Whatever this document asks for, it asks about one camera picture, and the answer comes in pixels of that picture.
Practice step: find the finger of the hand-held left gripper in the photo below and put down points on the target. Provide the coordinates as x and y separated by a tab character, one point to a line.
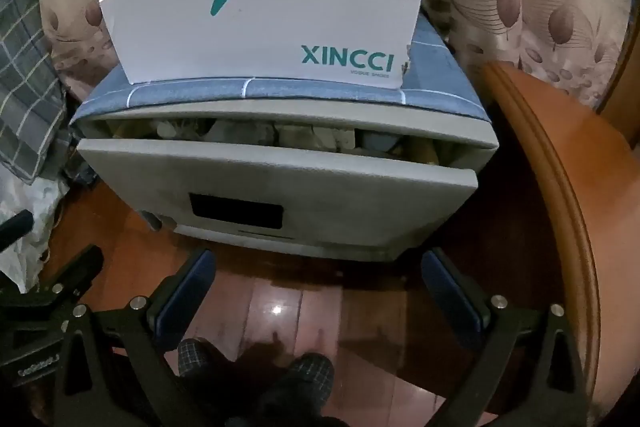
82	267

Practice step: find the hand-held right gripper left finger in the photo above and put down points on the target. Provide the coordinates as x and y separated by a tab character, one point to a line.
186	294

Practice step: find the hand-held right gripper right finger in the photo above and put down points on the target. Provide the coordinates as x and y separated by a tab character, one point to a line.
452	294

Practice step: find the pile of mixed clothes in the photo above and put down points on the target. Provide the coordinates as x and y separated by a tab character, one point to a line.
325	137

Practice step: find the plaid slipper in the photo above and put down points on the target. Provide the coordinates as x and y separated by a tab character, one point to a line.
310	374
195	357

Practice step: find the white plastic bag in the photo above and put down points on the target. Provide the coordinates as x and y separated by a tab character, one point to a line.
47	202

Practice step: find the black rod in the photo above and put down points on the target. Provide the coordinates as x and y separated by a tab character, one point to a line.
15	229

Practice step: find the blue checked cloth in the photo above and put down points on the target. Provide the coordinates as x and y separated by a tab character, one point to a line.
200	89

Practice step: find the white nightstand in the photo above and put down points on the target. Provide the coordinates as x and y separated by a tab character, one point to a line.
350	114

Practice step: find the grey plaid cloth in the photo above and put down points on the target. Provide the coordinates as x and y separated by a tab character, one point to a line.
25	57

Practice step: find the white teal print shoe box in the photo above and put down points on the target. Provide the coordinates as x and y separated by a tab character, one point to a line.
275	7

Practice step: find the curved wooden bed frame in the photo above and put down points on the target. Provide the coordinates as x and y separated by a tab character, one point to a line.
575	157

